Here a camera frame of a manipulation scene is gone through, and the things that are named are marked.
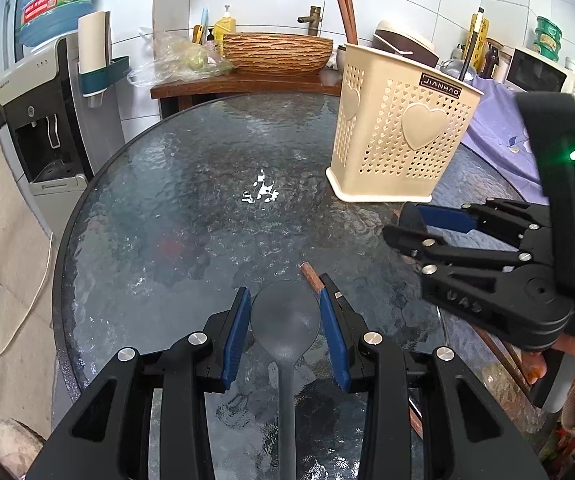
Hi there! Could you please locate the clear plastic bag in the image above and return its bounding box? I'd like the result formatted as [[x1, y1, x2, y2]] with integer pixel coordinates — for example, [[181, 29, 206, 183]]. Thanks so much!
[[126, 27, 236, 86]]

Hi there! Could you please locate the white microwave oven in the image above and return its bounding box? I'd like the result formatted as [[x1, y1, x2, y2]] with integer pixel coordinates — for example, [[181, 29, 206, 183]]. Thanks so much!
[[504, 47, 569, 94]]

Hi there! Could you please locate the wooden wash basin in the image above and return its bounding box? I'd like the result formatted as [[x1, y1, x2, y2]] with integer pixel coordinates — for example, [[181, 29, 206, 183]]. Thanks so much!
[[222, 32, 335, 77]]

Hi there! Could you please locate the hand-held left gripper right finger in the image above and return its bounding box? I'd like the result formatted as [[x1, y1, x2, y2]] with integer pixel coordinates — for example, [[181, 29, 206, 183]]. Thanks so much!
[[319, 274, 551, 480]]

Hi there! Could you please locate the grey water dispenser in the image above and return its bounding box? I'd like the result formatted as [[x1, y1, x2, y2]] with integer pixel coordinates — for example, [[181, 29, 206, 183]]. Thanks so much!
[[0, 35, 94, 242]]

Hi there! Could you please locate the purple floral cloth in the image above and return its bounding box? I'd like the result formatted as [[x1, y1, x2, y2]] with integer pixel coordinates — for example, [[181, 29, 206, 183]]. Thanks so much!
[[459, 77, 575, 197]]

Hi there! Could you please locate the dark wooden counter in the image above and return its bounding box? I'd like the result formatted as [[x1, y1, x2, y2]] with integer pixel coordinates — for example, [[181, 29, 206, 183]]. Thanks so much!
[[150, 69, 343, 116]]

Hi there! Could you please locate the brown glass bottle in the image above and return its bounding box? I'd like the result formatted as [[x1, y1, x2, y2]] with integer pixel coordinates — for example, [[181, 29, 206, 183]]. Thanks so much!
[[484, 39, 501, 81]]

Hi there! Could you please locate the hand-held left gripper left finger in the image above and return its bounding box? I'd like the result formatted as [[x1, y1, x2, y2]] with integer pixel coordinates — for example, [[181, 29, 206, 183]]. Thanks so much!
[[24, 287, 253, 480]]

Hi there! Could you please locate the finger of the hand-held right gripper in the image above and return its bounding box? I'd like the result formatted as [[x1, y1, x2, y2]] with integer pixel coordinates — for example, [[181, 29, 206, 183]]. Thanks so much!
[[382, 224, 535, 278], [399, 199, 551, 251]]

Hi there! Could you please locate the black chopstick with gold band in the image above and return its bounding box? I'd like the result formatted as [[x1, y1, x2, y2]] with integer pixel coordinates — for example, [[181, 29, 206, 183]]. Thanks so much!
[[458, 8, 485, 83]]

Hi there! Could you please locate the white and brown rice cooker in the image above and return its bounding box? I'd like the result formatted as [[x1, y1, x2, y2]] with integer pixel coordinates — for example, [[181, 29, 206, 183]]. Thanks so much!
[[372, 19, 439, 69]]

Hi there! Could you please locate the white power cable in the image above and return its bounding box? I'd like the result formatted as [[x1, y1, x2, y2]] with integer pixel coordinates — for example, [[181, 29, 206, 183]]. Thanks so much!
[[0, 239, 56, 362]]

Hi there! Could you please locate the yellow roll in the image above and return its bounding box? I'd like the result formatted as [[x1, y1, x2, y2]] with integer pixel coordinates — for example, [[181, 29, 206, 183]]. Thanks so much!
[[468, 14, 491, 79]]

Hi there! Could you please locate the beige cloth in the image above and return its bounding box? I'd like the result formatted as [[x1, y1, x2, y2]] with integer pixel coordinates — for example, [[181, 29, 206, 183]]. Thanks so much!
[[0, 89, 64, 423]]

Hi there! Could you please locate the grey plastic spoon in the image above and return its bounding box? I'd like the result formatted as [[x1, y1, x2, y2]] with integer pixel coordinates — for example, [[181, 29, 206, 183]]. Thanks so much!
[[250, 280, 321, 480]]

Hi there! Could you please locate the white paper cup dispenser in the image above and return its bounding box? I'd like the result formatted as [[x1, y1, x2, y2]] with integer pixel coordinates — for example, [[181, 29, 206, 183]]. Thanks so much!
[[76, 9, 131, 109]]

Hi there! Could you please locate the blue water jug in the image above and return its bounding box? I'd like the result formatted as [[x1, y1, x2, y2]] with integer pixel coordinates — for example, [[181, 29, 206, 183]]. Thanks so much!
[[19, 0, 101, 49]]

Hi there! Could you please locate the brass faucet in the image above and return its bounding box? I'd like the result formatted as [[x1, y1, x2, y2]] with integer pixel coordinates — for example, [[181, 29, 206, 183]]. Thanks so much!
[[297, 5, 323, 37]]

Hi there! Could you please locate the yellow pump soap bottle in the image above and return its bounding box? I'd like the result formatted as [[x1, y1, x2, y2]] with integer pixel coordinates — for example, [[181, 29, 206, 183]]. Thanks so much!
[[212, 4, 238, 36]]

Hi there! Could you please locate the cream perforated utensil holder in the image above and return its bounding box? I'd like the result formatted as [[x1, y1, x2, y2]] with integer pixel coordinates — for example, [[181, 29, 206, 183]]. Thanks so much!
[[325, 42, 485, 204]]

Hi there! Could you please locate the round glass table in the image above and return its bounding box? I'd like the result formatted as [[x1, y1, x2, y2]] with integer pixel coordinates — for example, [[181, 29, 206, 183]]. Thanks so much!
[[52, 92, 543, 480]]

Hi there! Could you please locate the stack of green cups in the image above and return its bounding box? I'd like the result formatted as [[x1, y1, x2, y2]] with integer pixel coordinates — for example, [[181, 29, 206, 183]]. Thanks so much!
[[534, 15, 563, 59]]

